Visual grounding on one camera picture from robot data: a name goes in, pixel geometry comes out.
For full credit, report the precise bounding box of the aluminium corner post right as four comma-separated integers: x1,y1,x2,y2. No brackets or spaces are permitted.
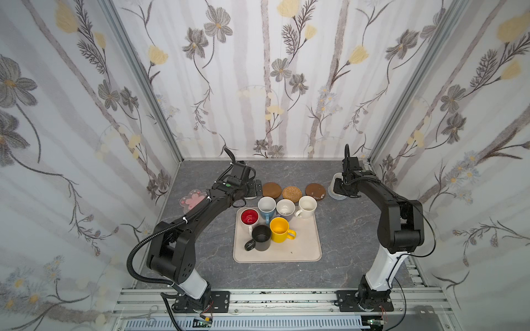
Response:
368,1,467,164

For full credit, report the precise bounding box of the red inside white mug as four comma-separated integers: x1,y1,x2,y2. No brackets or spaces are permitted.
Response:
240,208,259,235

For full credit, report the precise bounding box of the aluminium corner post left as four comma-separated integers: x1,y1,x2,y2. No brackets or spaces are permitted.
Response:
98,0,184,165

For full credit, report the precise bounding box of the glossy dark brown round coaster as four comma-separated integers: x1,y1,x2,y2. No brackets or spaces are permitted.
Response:
305,183,327,201

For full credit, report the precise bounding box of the aluminium mounting rail frame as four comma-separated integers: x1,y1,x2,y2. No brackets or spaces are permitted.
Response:
109,287,462,330

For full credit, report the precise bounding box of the beige plastic tray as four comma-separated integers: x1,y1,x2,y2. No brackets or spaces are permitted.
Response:
233,207,322,263

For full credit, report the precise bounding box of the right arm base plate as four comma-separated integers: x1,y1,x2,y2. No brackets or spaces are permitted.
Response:
335,289,394,313

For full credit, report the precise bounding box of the light blue mug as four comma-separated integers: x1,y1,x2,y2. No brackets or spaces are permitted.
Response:
258,197,277,226

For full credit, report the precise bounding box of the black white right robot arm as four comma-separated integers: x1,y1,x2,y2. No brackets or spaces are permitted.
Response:
333,155,425,311

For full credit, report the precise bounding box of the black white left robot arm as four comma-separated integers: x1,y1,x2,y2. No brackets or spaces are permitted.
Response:
146,161,256,310

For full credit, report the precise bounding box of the yellow mug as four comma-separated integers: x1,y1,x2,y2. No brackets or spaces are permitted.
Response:
269,217,297,244

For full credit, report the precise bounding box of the pink flower shaped coaster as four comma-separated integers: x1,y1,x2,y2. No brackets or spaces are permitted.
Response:
179,189,207,214

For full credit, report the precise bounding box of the white grey small mug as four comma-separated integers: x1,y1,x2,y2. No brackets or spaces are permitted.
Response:
276,199,296,219

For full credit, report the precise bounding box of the black mug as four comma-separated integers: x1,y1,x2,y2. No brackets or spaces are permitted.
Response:
244,225,272,252

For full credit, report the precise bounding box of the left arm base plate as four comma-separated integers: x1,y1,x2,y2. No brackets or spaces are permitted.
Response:
171,290,230,313

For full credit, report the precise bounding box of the aluminium corner post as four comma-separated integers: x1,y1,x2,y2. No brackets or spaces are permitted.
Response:
98,0,184,165
368,1,467,164

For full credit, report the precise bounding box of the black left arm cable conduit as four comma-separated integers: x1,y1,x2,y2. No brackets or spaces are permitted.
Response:
126,218,187,331

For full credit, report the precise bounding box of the grey blue woven coaster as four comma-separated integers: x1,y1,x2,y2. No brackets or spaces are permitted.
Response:
327,186,347,201

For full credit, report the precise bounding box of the woven rattan round coaster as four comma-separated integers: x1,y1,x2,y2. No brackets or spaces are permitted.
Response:
282,186,303,204

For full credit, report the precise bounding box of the brown round wooden coaster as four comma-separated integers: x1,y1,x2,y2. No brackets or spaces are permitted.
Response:
262,182,282,199

